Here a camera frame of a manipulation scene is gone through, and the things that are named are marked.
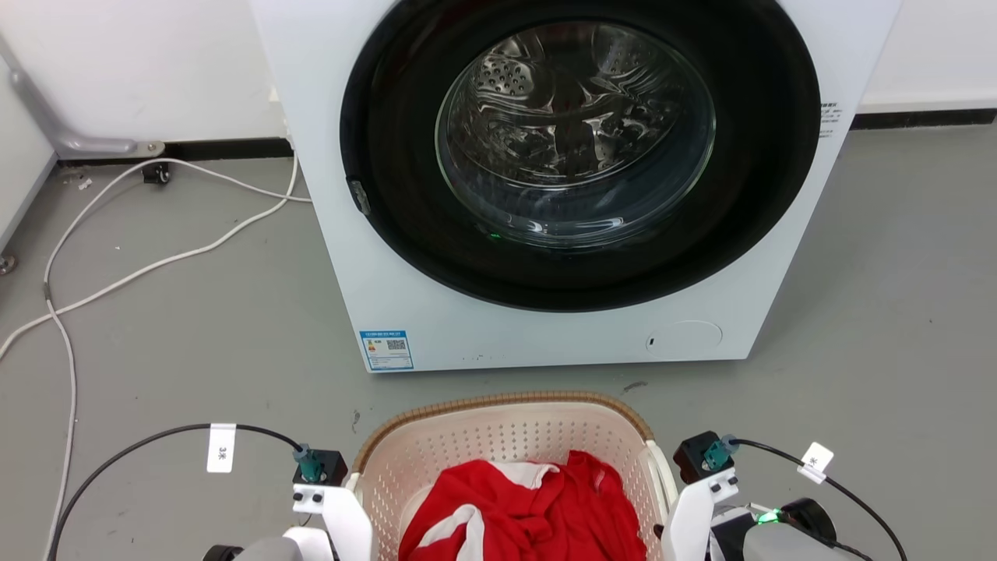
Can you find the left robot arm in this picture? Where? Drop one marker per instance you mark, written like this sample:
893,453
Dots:
265,549

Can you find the grey metal pipe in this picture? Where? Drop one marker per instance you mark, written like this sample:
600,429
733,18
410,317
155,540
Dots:
47,121

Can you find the round white filter cover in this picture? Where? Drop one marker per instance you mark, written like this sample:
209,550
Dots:
685,339

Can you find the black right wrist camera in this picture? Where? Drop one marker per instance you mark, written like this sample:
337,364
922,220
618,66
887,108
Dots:
689,456

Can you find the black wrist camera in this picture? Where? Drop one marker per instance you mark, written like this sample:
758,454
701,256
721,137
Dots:
689,456
331,463

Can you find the steel washing drum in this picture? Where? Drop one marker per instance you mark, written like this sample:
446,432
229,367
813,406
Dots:
576,117

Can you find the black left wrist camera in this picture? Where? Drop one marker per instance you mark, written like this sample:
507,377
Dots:
331,463

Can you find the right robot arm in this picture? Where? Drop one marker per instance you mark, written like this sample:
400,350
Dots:
787,541

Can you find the round metal cabinet foot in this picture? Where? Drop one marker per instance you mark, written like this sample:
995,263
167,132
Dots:
6,263

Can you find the red and white garment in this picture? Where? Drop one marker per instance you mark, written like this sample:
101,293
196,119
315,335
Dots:
561,514

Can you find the blue energy label sticker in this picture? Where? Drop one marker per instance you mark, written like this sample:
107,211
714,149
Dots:
386,350

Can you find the black round washer door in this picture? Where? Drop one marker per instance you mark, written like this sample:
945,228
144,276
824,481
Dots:
389,117

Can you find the white cabinet panel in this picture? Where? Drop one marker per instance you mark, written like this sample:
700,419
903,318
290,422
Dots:
19,164

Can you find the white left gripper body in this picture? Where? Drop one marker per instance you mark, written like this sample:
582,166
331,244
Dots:
347,522

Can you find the beige perforated laundry basket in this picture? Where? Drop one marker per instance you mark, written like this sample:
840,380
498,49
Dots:
498,436

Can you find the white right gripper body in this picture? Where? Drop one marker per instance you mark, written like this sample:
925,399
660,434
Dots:
689,522

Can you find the white front-load washing machine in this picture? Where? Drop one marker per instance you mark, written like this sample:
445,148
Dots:
405,304

